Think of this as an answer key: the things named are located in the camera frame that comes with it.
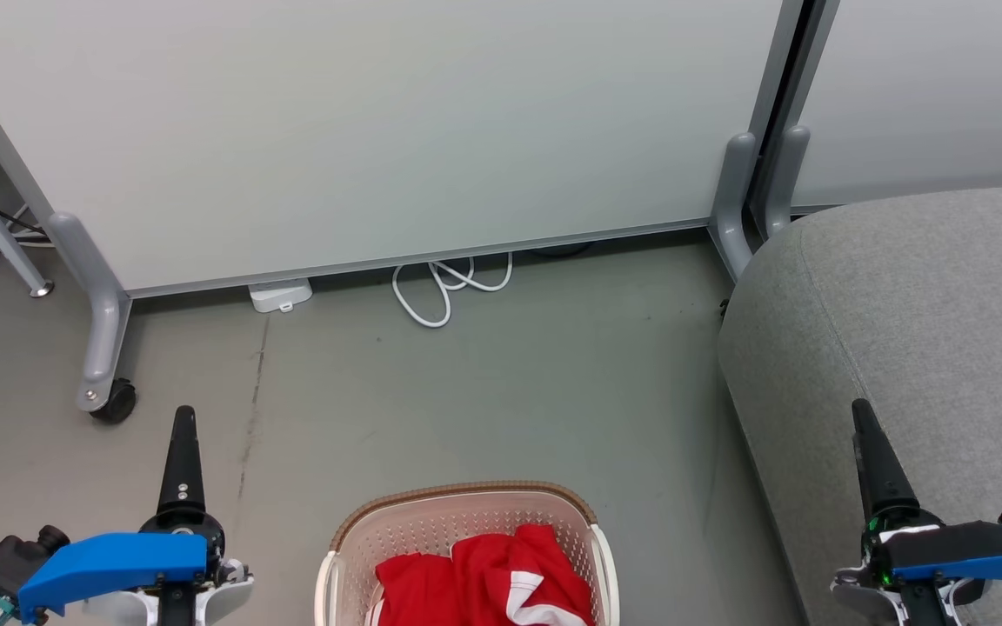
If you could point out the white power adapter box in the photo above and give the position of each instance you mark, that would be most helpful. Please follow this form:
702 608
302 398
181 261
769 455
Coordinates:
279 296

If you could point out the narrow white partition grey frame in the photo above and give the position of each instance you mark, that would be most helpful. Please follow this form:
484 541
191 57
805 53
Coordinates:
927 96

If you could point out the grey fabric sofa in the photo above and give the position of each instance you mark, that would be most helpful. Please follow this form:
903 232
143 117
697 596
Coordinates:
918 348

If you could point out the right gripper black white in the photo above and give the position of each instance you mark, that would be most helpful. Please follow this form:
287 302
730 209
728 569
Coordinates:
879 527

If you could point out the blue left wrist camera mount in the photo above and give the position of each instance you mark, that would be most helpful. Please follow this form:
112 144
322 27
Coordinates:
110 561

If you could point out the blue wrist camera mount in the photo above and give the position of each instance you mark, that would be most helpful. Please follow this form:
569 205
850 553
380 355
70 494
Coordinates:
110 561
979 548

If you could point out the wide white partition grey frame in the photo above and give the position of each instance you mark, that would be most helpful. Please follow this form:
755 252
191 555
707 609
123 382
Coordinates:
379 130

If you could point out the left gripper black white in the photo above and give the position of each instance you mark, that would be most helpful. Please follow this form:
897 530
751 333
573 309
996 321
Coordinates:
192 527

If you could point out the cream perforated laundry basket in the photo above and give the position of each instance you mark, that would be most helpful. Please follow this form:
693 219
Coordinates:
431 526

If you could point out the black caster wheel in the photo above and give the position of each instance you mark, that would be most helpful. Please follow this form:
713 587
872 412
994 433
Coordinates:
116 402

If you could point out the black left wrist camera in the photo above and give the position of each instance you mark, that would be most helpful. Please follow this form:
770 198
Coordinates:
10 563

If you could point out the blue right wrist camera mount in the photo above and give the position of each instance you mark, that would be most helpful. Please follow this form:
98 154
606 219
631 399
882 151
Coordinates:
979 548

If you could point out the red and white garment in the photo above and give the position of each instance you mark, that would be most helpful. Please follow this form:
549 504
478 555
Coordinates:
475 582

